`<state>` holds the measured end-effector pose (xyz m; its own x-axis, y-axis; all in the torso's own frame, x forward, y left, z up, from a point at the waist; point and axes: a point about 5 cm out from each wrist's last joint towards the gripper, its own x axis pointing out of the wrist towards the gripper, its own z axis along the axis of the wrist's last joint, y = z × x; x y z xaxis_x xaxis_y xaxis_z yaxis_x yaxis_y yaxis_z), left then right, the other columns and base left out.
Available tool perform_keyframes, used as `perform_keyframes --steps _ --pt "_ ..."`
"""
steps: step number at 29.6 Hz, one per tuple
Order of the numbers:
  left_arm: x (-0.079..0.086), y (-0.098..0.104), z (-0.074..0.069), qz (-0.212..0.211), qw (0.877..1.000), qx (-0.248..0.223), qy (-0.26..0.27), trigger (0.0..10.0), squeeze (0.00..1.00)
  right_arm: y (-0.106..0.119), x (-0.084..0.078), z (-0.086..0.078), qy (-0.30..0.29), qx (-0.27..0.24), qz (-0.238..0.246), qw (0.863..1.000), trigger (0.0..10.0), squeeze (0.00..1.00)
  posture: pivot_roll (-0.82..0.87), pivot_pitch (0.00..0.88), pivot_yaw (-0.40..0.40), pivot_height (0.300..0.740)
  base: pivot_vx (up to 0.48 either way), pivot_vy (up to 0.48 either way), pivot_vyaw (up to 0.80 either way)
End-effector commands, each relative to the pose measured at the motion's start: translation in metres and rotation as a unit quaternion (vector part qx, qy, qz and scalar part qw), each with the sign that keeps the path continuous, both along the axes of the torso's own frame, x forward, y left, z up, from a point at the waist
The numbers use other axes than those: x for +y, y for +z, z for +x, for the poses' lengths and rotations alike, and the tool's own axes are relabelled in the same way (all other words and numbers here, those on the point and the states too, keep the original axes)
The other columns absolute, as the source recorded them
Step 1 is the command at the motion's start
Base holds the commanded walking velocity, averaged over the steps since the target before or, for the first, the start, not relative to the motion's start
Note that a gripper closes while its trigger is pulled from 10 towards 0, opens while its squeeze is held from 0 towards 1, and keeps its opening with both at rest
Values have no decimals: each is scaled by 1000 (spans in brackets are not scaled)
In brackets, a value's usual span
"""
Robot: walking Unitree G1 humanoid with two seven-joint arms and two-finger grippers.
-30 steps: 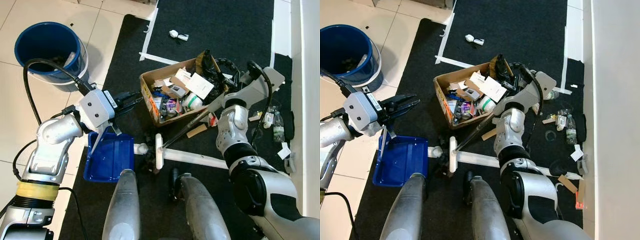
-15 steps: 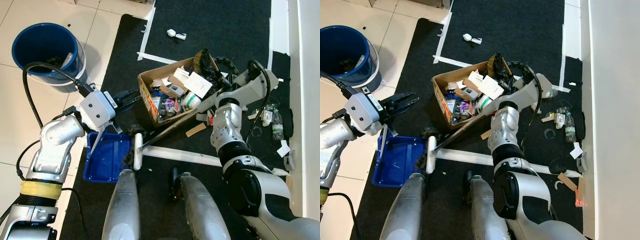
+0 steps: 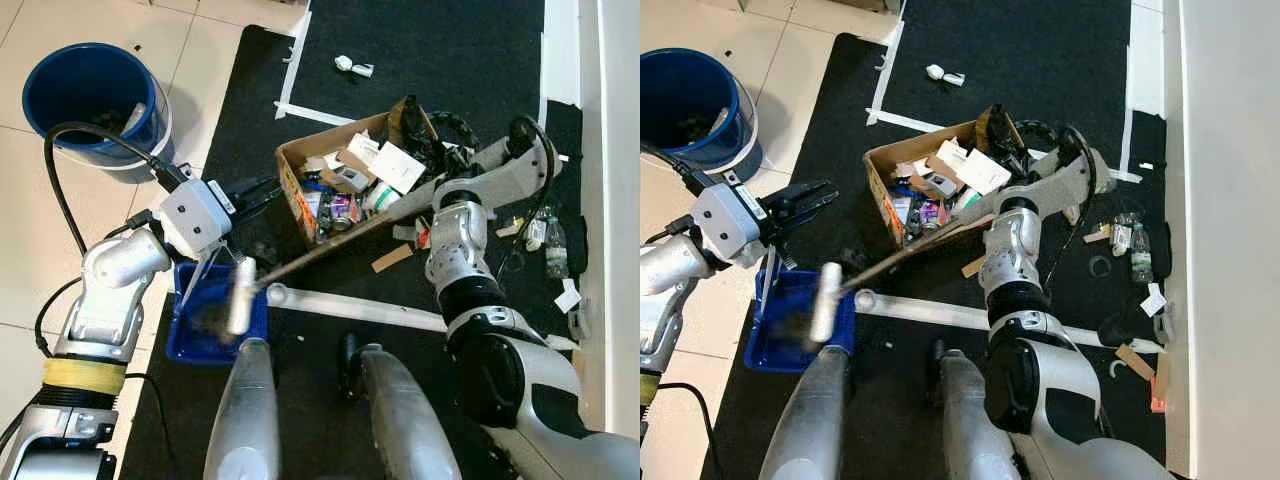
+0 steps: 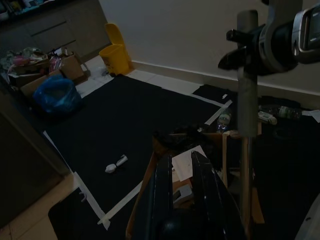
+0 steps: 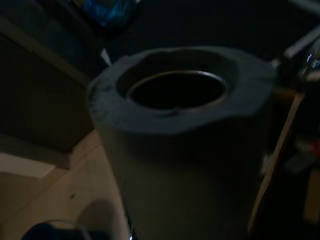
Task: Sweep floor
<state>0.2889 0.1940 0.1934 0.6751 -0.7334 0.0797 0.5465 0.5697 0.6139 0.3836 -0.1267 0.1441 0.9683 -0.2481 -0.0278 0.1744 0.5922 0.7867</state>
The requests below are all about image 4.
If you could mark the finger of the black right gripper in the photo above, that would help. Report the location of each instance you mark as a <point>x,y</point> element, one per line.
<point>232,60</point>
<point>236,36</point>

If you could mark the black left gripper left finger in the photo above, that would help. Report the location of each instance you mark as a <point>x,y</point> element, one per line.
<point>156,195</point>

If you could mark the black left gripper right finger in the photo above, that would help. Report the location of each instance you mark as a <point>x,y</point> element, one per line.
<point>210,200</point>

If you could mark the small black floor mat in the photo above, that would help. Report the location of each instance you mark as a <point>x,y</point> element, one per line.
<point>212,92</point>

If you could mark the large black floor mat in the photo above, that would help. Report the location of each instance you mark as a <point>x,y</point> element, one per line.
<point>130,125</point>

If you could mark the black rounded floor mat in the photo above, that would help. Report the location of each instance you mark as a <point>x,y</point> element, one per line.
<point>72,220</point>

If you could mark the small grey device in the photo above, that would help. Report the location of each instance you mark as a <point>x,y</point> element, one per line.
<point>182,195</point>

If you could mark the white paper sheet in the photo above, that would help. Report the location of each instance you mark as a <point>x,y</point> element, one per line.
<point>182,162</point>

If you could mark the black garbage bag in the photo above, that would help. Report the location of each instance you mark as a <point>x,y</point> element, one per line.
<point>180,140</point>

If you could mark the white green packet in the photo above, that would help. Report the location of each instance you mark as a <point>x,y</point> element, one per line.
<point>267,118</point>

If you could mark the small white plastic hook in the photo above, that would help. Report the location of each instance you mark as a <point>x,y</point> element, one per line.
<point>83,196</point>

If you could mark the clear plastic bottle green label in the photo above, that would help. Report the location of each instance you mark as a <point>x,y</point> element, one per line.
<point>287,112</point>

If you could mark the white paper slip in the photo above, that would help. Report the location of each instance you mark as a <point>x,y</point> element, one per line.
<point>311,113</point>

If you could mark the yellow lidded trash bin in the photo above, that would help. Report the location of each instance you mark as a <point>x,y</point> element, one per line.
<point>115,56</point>

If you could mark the dark furniture panel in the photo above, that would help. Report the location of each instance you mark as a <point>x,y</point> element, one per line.
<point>25,150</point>

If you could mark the blue plastic bag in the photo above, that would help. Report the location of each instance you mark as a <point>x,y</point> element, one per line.
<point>57,95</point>

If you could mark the brown cardboard box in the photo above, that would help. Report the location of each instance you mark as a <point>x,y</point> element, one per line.
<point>72,66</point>
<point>27,86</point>

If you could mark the grey drawer cabinet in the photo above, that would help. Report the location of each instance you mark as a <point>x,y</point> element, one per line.
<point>55,27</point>

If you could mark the cardboard box with colourful items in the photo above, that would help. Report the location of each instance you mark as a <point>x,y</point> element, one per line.
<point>27,62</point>

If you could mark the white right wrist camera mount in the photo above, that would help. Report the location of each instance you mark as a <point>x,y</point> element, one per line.
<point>268,37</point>

